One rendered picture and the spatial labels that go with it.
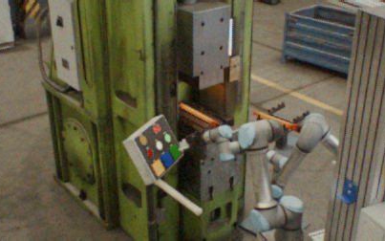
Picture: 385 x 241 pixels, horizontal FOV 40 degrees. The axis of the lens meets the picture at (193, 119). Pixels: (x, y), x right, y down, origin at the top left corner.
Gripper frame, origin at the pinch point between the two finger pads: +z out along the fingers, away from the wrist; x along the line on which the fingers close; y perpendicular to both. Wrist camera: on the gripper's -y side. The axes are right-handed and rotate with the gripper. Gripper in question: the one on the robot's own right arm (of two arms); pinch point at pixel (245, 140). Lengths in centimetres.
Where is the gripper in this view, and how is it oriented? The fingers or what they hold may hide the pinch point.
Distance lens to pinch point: 327.8
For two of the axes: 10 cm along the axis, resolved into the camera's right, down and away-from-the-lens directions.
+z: -6.3, -3.5, 7.0
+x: 7.8, -2.8, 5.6
